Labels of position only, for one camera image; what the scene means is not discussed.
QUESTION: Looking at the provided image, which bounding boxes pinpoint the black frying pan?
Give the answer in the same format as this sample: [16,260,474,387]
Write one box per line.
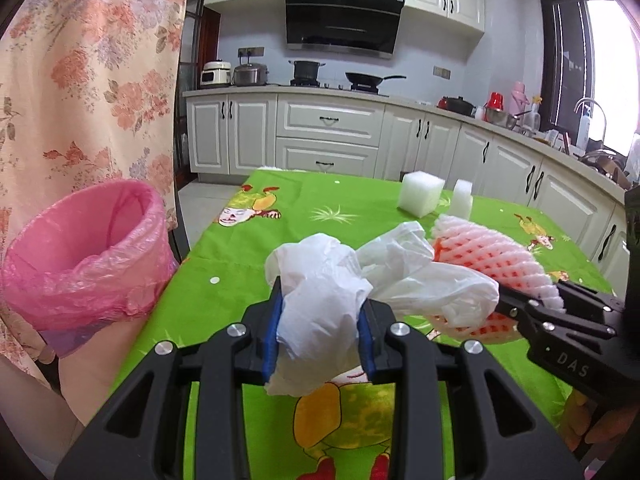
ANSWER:
[345,71,407,92]

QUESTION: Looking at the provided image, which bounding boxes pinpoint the red black casserole pot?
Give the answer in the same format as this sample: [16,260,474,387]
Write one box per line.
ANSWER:
[437,96,476,117]

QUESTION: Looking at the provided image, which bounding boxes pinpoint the white rice cooker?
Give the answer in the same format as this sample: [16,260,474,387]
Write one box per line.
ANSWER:
[200,60,233,87]

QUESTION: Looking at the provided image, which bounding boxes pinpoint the white lower kitchen cabinets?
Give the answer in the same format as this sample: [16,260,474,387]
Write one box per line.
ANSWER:
[182,85,632,292]

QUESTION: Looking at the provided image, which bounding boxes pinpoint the steel pressure cooker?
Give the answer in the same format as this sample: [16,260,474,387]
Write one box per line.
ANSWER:
[232,57,270,87]

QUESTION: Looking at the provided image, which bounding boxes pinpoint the purple bin with pink bag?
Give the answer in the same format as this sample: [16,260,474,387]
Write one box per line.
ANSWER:
[0,179,177,358]

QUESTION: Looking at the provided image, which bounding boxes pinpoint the pink bottle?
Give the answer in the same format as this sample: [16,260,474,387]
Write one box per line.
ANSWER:
[512,81,530,116]

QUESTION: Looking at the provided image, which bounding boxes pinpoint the black range hood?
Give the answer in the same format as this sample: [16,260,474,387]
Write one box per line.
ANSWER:
[284,0,405,60]

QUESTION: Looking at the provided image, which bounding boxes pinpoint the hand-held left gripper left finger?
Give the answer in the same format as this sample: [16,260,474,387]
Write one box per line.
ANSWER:
[55,277,286,480]

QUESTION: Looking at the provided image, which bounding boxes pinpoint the narrow white foam block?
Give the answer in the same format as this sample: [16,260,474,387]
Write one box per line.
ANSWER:
[452,179,475,220]

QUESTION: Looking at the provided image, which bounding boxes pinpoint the green printed tablecloth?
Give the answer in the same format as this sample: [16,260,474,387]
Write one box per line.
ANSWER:
[107,169,618,480]

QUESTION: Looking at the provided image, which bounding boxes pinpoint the pink white foam fruit net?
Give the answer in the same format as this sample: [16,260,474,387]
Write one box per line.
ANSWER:
[427,214,564,344]

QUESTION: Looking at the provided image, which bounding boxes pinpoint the chrome sink faucet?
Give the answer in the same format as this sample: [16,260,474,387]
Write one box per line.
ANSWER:
[573,98,608,149]

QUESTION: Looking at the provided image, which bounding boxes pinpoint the steel mixing bowl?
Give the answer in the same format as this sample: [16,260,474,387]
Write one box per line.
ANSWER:
[484,108,521,130]

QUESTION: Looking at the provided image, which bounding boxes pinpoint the floral curtain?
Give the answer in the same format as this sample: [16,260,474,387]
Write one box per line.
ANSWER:
[0,0,196,396]

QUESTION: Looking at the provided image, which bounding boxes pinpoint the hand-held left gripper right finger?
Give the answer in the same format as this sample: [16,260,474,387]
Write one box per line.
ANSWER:
[357,297,586,480]

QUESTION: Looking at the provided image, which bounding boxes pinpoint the dark framed window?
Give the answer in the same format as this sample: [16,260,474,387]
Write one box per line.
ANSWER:
[539,0,640,162]

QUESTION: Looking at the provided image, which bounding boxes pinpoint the person's right hand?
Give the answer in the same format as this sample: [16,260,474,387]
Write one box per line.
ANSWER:
[582,402,639,449]

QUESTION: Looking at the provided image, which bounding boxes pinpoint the white plastic bag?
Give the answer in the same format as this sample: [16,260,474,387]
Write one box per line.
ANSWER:
[264,220,501,397]

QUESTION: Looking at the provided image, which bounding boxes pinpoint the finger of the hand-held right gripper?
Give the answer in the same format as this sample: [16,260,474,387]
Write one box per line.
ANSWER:
[554,281,626,315]
[497,287,619,347]

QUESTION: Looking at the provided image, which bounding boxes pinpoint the black cooking pot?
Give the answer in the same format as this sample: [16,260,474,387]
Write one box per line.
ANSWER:
[288,60,326,84]

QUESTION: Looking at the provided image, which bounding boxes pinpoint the white foam cube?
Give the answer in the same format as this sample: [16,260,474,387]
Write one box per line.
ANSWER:
[398,171,446,219]

